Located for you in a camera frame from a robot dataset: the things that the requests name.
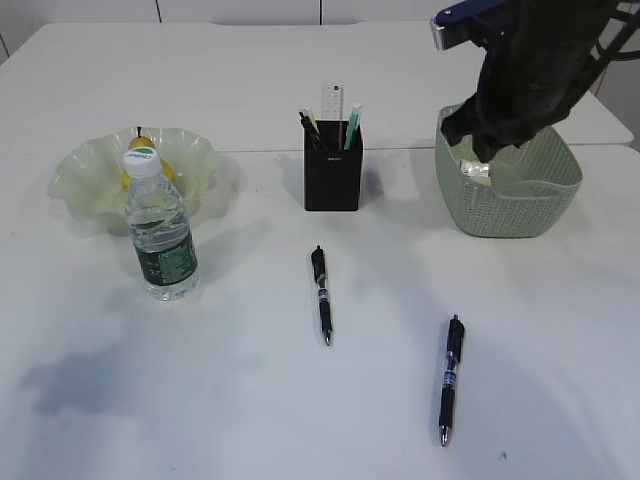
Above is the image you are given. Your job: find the yellow pear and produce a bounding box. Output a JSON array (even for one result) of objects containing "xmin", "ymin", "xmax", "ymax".
[{"xmin": 121, "ymin": 127, "xmax": 176, "ymax": 191}]

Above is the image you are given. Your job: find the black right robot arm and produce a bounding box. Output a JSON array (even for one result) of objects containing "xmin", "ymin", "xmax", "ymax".
[{"xmin": 431, "ymin": 0, "xmax": 639, "ymax": 163}]

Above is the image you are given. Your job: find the clear plastic water bottle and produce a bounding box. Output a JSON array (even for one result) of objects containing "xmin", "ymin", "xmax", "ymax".
[{"xmin": 123, "ymin": 147, "xmax": 199, "ymax": 301}]

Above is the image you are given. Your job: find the clear plastic ruler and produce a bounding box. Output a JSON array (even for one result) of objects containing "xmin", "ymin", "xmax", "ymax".
[{"xmin": 321, "ymin": 83, "xmax": 344, "ymax": 150}]

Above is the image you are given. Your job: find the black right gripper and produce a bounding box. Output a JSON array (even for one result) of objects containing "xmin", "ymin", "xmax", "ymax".
[{"xmin": 440, "ymin": 49, "xmax": 595, "ymax": 163}]

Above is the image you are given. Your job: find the yellow white waste paper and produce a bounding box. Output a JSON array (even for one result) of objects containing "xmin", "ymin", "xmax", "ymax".
[{"xmin": 460, "ymin": 159, "xmax": 492, "ymax": 186}]

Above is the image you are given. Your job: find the green wavy glass plate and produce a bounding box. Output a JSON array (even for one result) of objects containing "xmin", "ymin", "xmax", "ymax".
[{"xmin": 49, "ymin": 127, "xmax": 233, "ymax": 236}]

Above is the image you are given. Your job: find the green plastic woven basket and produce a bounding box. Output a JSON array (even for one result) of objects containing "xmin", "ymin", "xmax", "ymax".
[{"xmin": 435, "ymin": 104, "xmax": 583, "ymax": 239}]

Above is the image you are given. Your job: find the black pen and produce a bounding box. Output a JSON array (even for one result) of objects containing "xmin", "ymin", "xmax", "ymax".
[
  {"xmin": 298, "ymin": 110, "xmax": 326, "ymax": 151},
  {"xmin": 310, "ymin": 245, "xmax": 333, "ymax": 346},
  {"xmin": 438, "ymin": 314, "xmax": 465, "ymax": 447}
]

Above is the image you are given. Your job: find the black square pen holder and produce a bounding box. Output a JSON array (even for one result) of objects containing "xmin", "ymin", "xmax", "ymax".
[{"xmin": 303, "ymin": 120, "xmax": 363, "ymax": 212}]

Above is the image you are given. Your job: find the green utility knife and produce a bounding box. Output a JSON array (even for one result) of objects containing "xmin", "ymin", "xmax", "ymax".
[{"xmin": 343, "ymin": 103, "xmax": 362, "ymax": 150}]

